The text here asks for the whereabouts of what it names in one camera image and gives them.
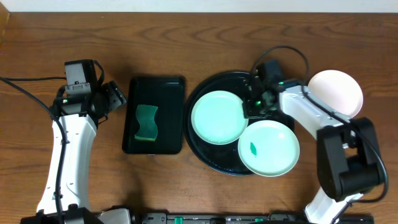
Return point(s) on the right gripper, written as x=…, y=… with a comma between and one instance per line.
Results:
x=248, y=110

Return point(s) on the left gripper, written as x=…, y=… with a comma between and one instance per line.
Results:
x=115, y=95

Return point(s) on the white plate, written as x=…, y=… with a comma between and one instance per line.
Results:
x=338, y=90

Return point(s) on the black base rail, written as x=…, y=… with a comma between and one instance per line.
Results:
x=278, y=217

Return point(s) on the black rectangular tray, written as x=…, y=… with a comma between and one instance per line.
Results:
x=168, y=94

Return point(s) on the green sponge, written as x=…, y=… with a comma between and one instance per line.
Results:
x=148, y=130

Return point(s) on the mint green plate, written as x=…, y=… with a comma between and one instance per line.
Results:
x=268, y=148
x=218, y=118

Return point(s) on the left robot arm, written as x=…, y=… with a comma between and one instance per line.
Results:
x=77, y=110

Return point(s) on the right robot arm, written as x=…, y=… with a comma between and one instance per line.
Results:
x=349, y=162

